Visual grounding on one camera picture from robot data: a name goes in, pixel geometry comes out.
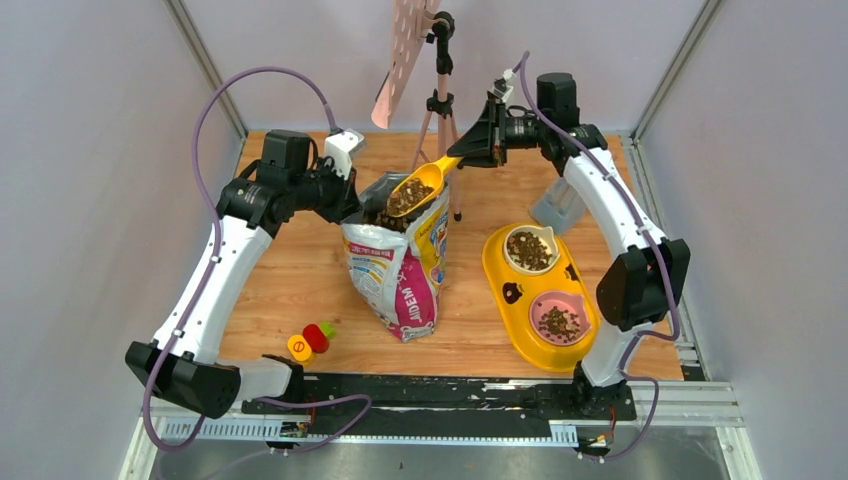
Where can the pet food bag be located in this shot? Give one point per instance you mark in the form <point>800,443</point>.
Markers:
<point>398,264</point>

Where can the pink tripod stand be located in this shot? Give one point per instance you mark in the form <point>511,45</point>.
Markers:
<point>440,104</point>

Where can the yellow double bowl feeder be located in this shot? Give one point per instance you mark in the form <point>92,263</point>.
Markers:
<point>514,293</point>

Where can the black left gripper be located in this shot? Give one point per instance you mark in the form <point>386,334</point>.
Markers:
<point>346,196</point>

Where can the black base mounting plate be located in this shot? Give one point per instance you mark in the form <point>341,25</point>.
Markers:
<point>419,406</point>

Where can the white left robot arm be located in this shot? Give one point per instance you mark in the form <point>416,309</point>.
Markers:
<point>182,360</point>

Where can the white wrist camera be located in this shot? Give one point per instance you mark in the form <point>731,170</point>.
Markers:
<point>502,89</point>
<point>340,150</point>

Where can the red yellow green toy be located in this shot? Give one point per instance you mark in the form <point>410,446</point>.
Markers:
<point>313,340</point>

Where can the pink perforated board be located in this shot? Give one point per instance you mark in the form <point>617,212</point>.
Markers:
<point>411,22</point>

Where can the yellow plastic scoop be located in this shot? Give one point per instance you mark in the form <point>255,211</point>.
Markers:
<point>425,184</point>

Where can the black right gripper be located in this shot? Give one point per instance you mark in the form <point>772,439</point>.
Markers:
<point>486,144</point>

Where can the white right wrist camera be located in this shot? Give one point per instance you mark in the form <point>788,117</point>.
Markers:
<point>502,89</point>

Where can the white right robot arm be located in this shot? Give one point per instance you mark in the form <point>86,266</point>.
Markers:
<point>644,283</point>

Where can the cream bowl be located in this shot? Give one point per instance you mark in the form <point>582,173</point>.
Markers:
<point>531,249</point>

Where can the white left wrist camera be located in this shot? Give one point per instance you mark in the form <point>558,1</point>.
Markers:
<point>340,150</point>

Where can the pink bowl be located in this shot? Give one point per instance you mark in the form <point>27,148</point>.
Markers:
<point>559,318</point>

